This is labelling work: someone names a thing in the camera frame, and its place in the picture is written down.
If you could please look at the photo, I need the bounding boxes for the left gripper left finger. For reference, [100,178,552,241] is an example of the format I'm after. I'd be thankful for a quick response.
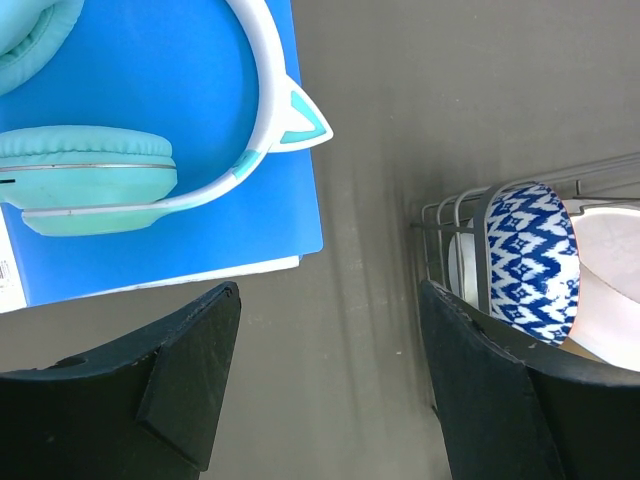
[1,282,241,479]

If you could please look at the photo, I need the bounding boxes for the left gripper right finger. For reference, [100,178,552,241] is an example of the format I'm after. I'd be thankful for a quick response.
[419,280,639,479]

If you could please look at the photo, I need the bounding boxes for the watermelon pattern plate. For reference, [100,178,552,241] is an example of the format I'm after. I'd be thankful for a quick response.
[564,200,639,371]

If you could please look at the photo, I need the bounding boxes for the orange blue patterned bowl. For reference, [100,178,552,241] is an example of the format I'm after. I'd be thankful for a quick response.
[486,182,580,347]

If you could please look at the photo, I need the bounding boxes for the teal cat ear headphones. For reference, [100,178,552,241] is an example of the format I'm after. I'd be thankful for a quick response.
[1,1,333,237]

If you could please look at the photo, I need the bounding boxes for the black wire dish rack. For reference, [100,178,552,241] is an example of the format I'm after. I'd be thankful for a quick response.
[411,152,639,315]

